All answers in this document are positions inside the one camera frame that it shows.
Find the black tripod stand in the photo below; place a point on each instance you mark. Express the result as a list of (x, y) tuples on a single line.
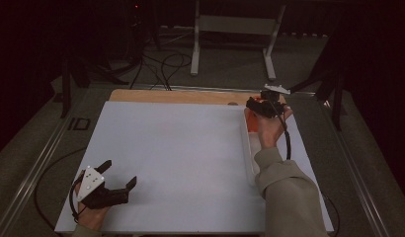
[(65, 92)]

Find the white metal stand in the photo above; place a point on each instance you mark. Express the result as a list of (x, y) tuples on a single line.
[(235, 24)]

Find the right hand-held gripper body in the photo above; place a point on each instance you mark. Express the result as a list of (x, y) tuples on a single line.
[(271, 107)]

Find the white table mat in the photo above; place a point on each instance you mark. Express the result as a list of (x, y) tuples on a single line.
[(174, 148)]

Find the black angled stand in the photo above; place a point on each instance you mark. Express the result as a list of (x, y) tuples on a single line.
[(338, 105)]

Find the long white tray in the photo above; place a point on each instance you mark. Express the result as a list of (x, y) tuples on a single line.
[(248, 154)]

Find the person's right hand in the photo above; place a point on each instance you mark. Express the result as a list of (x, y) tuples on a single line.
[(269, 131)]

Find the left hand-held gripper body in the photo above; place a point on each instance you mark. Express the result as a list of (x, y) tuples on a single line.
[(101, 197)]

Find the person's left hand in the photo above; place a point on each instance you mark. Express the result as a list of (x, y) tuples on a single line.
[(92, 217)]

